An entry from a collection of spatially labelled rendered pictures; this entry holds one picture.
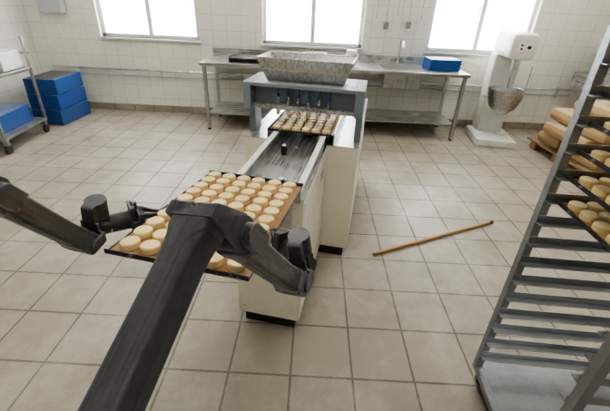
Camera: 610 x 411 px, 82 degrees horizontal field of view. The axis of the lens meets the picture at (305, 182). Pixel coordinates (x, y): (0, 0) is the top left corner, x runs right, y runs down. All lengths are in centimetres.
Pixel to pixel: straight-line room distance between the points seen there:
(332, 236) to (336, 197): 31
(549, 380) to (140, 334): 188
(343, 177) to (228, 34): 363
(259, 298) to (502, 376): 119
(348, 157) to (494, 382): 133
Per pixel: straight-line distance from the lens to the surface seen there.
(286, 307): 196
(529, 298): 173
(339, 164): 218
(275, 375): 194
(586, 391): 137
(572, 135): 139
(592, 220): 139
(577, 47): 642
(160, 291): 45
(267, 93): 223
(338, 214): 236
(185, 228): 48
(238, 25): 539
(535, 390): 203
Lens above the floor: 161
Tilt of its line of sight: 27 degrees down
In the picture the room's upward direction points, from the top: 3 degrees clockwise
